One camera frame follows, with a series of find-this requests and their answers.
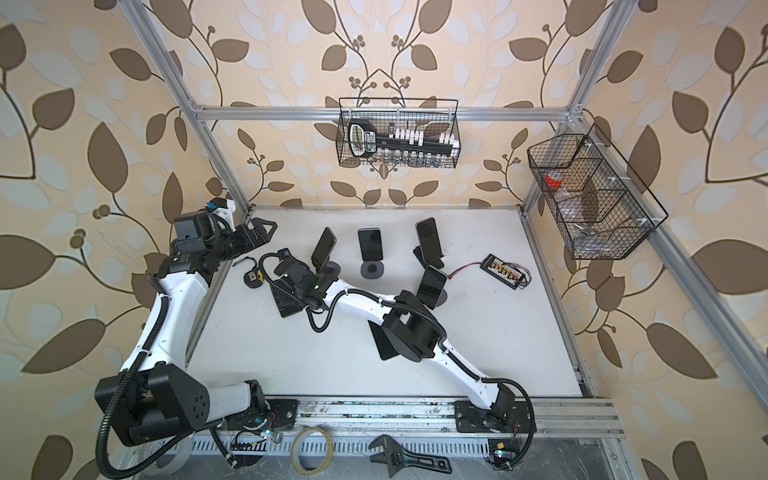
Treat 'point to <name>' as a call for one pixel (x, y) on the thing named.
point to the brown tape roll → (294, 449)
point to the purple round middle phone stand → (372, 269)
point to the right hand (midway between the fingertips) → (282, 285)
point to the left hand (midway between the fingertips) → (263, 226)
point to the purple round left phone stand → (332, 270)
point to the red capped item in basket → (553, 179)
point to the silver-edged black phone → (383, 345)
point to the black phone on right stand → (429, 239)
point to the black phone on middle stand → (371, 243)
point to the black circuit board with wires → (511, 274)
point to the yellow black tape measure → (254, 277)
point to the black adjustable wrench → (394, 457)
